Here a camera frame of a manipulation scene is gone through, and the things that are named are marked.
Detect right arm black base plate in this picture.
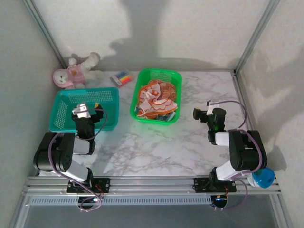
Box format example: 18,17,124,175
193,177,238,193

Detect left arm base electronics board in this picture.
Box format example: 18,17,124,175
78,196,104,211

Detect grey slotted cable duct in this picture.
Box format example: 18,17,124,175
28,196,214,206

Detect pack of coloured markers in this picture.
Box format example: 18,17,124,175
110,68,135,88

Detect blue bunny print towel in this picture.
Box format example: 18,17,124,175
135,108,176,122

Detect white pink plush toy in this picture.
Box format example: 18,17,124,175
52,52,102,90

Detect teal plastic mesh basket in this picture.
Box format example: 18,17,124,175
49,87,119,133

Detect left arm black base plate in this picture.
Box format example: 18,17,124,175
66,178,111,193

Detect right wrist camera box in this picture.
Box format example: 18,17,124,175
206,101,226,119

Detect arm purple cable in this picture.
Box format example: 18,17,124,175
210,101,265,212
47,108,109,212

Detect green plastic mesh basket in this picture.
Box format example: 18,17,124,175
130,68,183,125

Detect right arm base electronics board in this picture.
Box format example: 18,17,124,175
211,195,228,209

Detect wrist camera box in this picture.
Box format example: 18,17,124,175
72,102,92,119
206,101,226,119

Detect aluminium table side rail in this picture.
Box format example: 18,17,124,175
231,70,262,167

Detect aluminium frame leg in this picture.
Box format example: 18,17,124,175
9,196,30,228
270,194,294,228

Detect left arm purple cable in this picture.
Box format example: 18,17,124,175
47,108,109,212

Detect orange flower print towel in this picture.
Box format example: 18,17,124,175
136,83,179,119

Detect aluminium frame post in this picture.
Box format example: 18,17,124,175
234,0,281,74
22,0,68,69

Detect aluminium mounting rail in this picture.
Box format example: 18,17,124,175
22,175,282,197

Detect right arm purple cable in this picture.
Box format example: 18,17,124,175
210,101,265,212

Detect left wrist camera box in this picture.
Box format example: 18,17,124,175
72,102,92,119

